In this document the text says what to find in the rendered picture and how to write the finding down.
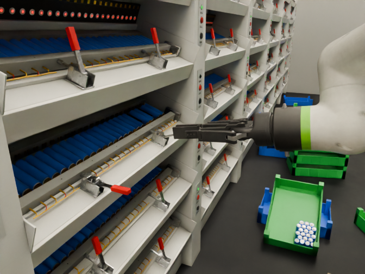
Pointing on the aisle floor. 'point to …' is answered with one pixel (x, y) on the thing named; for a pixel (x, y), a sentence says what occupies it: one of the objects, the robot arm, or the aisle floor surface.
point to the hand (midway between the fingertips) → (188, 131)
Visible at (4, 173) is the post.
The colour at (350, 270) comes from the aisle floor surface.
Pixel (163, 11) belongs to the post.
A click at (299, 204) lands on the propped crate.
